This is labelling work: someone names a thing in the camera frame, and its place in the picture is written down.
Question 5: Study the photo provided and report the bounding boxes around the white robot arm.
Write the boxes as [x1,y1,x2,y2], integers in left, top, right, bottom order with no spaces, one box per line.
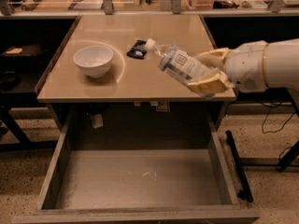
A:
[187,38,299,110]

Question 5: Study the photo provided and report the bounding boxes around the black snack packet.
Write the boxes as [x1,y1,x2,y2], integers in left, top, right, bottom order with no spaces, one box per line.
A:
[126,40,147,60]

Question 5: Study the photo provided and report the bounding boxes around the clear plastic water bottle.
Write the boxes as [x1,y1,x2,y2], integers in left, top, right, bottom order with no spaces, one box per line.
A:
[145,39,219,91]

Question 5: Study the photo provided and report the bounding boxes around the beige top counter cabinet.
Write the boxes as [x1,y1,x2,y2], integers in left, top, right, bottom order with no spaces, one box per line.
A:
[34,14,237,133]

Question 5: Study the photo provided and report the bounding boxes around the open grey drawer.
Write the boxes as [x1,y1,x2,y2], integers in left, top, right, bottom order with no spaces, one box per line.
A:
[12,103,259,224]

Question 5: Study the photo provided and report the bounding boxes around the white tag under counter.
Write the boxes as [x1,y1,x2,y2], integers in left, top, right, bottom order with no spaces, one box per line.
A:
[91,114,104,129]

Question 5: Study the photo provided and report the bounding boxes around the white ceramic bowl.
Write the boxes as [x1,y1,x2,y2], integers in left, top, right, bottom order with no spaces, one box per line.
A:
[73,46,113,77]

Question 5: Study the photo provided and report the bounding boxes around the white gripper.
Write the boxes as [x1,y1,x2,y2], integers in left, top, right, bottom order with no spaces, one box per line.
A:
[187,41,268,93]

